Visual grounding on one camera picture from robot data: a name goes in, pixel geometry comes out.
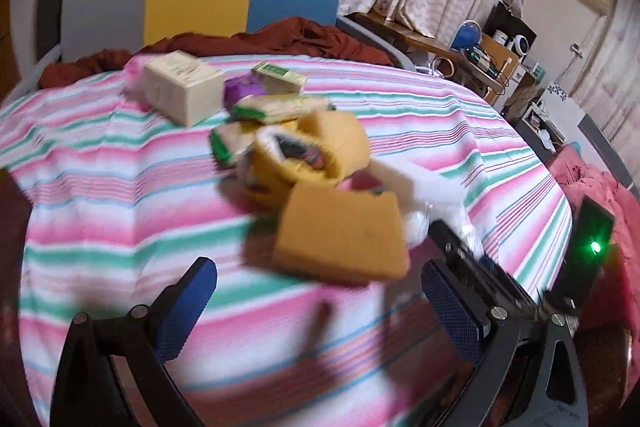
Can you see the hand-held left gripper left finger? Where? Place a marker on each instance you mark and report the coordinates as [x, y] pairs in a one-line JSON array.
[[187, 307]]

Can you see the blue bag on shelf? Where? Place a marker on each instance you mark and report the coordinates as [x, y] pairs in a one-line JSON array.
[[467, 34]]

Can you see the red quilt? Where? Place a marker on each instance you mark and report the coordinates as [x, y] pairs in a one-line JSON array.
[[625, 207]]

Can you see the red-brown cloth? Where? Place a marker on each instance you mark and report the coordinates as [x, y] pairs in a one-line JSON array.
[[300, 37]]

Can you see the wooden desk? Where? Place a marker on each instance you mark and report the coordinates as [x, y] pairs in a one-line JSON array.
[[425, 42]]

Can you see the striped pink and green blanket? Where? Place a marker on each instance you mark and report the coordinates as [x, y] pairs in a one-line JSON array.
[[125, 207]]

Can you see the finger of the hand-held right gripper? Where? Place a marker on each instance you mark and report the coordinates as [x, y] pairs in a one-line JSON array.
[[465, 249]]

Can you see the cream cardboard box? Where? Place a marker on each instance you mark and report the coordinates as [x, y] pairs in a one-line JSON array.
[[182, 87]]

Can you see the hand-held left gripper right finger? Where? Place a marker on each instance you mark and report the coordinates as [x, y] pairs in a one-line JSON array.
[[450, 309]]

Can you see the black shelf unit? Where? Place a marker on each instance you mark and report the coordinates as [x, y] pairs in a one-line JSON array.
[[510, 24]]

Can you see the purple snack packet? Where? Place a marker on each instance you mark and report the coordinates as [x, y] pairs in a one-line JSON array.
[[242, 89]]

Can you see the white plastic bag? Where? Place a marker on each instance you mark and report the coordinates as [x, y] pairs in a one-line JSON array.
[[425, 187]]

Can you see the yellow bag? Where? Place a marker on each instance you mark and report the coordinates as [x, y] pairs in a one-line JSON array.
[[340, 232]]

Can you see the small green and cream box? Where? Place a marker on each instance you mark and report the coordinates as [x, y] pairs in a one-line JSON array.
[[280, 77]]

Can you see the noodle packet with green edge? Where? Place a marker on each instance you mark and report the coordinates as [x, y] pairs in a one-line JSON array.
[[232, 142], [280, 107]]

